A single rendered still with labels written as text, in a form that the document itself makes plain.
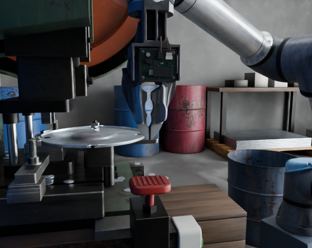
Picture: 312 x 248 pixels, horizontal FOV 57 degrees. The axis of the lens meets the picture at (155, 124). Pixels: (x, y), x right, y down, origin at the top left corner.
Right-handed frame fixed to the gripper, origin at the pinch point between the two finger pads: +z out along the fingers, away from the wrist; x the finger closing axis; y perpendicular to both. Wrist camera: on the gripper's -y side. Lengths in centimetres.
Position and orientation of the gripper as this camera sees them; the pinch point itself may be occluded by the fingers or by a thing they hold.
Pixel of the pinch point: (148, 131)
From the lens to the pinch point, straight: 49.3
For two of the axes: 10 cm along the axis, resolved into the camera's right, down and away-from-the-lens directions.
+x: 9.8, -0.3, 1.8
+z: 0.0, 9.9, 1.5
